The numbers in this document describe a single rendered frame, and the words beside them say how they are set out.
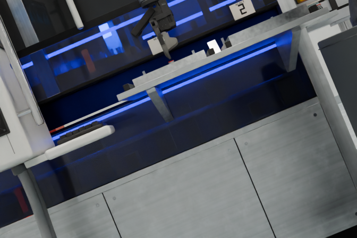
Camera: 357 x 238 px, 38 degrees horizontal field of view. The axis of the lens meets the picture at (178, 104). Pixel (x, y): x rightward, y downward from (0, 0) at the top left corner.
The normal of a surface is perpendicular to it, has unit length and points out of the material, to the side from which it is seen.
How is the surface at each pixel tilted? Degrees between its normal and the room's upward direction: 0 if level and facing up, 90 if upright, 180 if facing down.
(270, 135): 90
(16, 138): 90
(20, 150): 90
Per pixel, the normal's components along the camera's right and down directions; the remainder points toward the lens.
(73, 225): -0.03, 0.01
